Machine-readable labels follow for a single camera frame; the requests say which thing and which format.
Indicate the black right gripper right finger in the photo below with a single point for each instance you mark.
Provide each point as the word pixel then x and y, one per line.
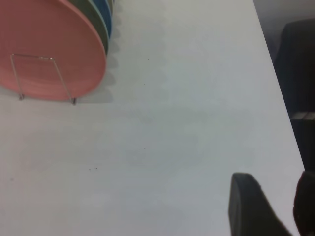
pixel 307 204

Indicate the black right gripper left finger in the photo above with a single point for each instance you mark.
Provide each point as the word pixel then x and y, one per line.
pixel 248 211

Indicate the pink round plate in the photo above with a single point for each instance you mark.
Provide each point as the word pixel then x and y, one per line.
pixel 49 32

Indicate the green round plate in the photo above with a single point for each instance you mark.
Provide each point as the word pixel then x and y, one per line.
pixel 98 22

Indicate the blue round plate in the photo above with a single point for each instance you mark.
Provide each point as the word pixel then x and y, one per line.
pixel 107 14

